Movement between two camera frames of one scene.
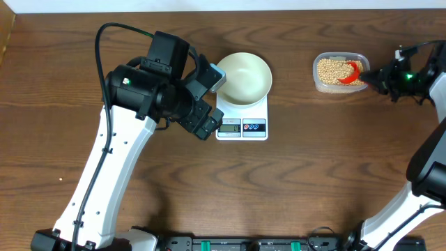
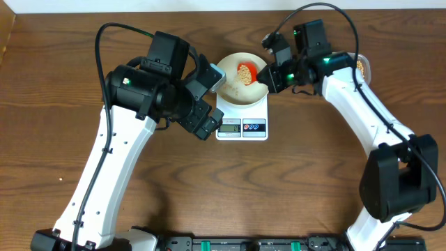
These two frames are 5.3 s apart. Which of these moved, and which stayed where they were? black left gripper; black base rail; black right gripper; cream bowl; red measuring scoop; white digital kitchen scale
Moved: black right gripper; red measuring scoop
Stayed: black left gripper; cream bowl; black base rail; white digital kitchen scale
